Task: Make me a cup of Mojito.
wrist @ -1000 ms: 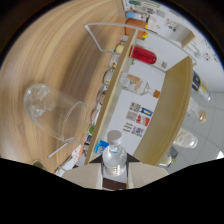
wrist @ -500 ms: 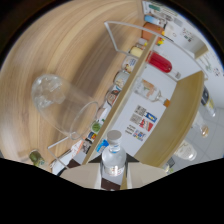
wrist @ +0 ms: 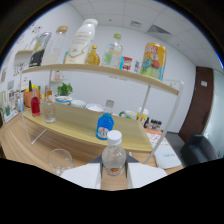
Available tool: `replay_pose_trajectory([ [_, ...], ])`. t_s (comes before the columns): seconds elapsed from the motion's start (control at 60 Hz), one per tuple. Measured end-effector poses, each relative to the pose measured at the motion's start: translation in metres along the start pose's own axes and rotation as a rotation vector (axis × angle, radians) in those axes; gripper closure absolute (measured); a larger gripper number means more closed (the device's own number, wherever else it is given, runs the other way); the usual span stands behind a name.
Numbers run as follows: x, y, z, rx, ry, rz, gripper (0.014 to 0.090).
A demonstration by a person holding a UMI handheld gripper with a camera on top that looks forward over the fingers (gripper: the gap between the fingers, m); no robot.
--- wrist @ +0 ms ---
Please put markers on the clear bottle with amber cap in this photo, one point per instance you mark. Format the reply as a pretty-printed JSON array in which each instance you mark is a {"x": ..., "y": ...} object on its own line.
[{"x": 50, "y": 110}]

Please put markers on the wooden wall shelf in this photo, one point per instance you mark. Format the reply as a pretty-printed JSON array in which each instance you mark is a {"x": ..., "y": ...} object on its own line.
[{"x": 23, "y": 52}]

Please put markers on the white folded cloth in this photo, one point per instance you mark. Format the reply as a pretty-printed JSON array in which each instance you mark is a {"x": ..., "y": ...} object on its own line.
[{"x": 168, "y": 155}]

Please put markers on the small clear water bottle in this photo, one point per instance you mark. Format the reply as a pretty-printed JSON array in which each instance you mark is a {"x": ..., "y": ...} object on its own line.
[{"x": 137, "y": 66}]

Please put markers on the dark sauce bottle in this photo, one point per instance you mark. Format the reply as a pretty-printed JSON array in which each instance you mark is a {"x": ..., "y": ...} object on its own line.
[{"x": 147, "y": 122}]

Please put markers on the green white mug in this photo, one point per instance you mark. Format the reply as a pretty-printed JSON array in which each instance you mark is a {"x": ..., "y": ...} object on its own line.
[{"x": 130, "y": 114}]

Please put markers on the large white bottle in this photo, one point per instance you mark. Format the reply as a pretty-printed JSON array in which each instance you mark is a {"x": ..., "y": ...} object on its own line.
[{"x": 81, "y": 43}]

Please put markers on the slim blue bottle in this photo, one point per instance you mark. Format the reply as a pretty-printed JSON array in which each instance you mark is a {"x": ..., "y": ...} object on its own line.
[{"x": 121, "y": 62}]

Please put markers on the blue liquid glass bottle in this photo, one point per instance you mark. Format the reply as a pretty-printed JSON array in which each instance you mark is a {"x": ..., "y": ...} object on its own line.
[{"x": 105, "y": 125}]

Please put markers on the yellow cartoon drink can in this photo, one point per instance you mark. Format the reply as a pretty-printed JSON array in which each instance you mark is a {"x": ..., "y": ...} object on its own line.
[{"x": 153, "y": 61}]

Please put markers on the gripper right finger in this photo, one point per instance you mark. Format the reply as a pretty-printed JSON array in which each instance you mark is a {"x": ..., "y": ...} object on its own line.
[{"x": 143, "y": 173}]

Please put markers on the white tray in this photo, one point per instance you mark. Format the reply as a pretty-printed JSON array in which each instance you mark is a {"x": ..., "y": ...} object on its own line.
[{"x": 10, "y": 115}]

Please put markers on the clear bottle with green cap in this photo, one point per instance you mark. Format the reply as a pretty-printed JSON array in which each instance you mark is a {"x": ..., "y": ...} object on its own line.
[{"x": 112, "y": 53}]

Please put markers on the red liquid glass bottle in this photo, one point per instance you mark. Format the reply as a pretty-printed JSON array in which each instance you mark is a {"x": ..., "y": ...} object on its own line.
[{"x": 35, "y": 105}]

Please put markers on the glass jar with cork lid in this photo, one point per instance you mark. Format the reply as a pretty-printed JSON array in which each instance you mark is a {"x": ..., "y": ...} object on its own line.
[{"x": 57, "y": 45}]

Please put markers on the black chair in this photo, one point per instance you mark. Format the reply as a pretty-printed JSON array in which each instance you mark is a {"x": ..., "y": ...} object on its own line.
[{"x": 198, "y": 150}]

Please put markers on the brown door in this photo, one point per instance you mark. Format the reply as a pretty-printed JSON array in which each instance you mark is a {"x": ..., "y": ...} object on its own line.
[{"x": 200, "y": 103}]

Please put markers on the white bowl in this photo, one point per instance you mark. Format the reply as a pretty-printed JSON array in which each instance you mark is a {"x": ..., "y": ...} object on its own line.
[
  {"x": 95, "y": 107},
  {"x": 78, "y": 103}
]

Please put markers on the clear bottle with red label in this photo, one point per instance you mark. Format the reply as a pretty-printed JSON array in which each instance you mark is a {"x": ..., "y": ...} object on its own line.
[{"x": 114, "y": 160}]

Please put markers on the green potted plant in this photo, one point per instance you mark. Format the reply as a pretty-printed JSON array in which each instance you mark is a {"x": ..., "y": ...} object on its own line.
[{"x": 65, "y": 89}]

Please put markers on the small spice jar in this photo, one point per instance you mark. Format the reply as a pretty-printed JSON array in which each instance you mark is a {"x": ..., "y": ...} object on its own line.
[
  {"x": 151, "y": 124},
  {"x": 155, "y": 124},
  {"x": 159, "y": 125}
]

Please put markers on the round amber liquid bottle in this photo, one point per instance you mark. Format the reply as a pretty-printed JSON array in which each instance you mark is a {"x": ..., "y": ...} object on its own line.
[{"x": 93, "y": 57}]

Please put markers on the orange printed paper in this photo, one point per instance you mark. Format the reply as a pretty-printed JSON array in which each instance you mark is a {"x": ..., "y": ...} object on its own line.
[{"x": 153, "y": 135}]

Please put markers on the orange basket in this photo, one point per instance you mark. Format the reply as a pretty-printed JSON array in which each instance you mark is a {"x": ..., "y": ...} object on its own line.
[{"x": 29, "y": 97}]

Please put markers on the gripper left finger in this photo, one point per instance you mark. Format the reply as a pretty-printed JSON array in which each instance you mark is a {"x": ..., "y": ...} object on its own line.
[{"x": 86, "y": 175}]

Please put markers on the clear drinking glass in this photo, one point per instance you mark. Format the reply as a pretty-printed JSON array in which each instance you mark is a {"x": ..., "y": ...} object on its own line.
[{"x": 60, "y": 161}]

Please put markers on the white yellow lidded cup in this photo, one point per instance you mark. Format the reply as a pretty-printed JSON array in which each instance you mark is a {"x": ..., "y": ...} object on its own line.
[{"x": 142, "y": 115}]

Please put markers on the white frame wooden shelf rack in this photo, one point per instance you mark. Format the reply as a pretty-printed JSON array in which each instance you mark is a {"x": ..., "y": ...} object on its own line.
[{"x": 83, "y": 125}]

